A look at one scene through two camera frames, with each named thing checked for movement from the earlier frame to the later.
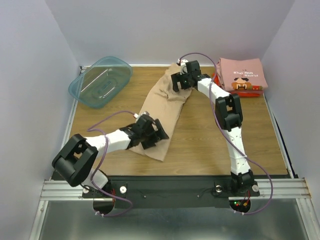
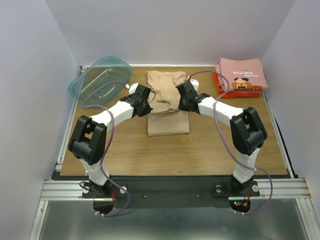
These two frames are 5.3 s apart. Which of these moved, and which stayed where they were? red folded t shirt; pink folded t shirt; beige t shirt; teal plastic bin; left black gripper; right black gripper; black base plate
Moved: right black gripper; left black gripper; beige t shirt
Stayed: pink folded t shirt; black base plate; teal plastic bin; red folded t shirt
